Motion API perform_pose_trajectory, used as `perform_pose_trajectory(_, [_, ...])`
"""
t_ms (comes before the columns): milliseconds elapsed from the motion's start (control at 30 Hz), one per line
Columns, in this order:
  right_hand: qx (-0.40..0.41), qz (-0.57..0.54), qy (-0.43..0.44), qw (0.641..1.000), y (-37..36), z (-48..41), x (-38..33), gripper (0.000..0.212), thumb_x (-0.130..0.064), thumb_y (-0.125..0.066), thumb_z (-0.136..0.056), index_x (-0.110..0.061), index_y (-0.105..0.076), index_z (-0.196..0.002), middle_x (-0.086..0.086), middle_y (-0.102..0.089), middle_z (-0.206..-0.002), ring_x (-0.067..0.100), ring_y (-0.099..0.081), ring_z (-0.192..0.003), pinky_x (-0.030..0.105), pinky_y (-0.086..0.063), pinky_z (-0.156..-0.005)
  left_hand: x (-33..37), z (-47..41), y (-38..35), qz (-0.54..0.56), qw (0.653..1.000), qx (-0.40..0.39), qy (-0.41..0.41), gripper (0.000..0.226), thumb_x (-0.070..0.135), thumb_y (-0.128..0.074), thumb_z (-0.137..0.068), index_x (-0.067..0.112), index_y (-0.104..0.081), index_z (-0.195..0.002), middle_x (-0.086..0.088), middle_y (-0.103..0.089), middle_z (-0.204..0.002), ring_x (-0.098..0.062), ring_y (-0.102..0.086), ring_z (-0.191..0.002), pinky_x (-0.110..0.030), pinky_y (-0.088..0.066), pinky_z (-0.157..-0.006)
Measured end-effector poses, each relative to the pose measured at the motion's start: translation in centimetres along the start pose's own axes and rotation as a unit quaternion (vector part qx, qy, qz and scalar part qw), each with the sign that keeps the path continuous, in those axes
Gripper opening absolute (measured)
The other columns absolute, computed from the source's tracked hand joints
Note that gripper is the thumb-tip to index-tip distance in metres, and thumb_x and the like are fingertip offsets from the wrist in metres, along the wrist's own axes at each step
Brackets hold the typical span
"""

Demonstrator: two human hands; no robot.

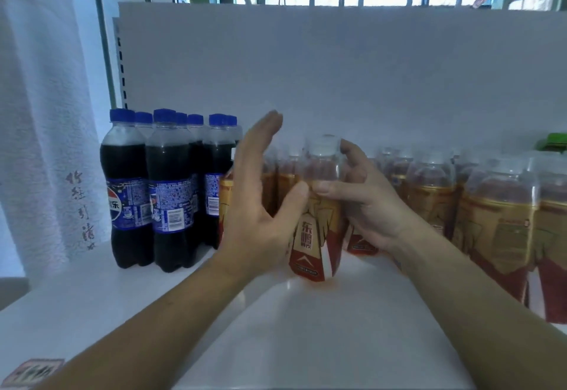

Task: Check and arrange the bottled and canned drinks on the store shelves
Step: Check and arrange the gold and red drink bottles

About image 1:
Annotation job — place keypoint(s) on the person's right hand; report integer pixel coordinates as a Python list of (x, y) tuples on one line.
[(376, 213)]

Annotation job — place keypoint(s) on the person's left hand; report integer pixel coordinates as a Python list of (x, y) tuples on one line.
[(252, 226)]

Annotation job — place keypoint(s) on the gold energy drink bottle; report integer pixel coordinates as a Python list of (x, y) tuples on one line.
[(317, 243)]

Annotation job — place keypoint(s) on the group of blue-capped cola bottles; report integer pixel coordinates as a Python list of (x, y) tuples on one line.
[(168, 181)]

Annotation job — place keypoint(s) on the row of amber drink bottles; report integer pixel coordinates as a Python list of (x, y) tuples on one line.
[(496, 208)]

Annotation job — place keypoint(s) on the white metal shelf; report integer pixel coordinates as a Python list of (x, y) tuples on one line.
[(354, 66)]

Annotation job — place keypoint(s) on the row of green-capped bottles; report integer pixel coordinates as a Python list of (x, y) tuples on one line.
[(554, 142)]

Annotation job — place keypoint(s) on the person's left forearm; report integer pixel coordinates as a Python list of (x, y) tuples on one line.
[(133, 341)]

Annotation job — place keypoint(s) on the person's right forearm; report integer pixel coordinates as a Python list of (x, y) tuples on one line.
[(487, 314)]

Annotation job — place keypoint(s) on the red-bordered shelf label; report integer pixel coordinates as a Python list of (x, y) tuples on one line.
[(31, 372)]

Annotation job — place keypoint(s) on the white bamboo print curtain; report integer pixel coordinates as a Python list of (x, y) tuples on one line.
[(44, 137)]

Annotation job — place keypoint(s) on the white panelled door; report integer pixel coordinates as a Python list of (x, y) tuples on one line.
[(102, 49)]

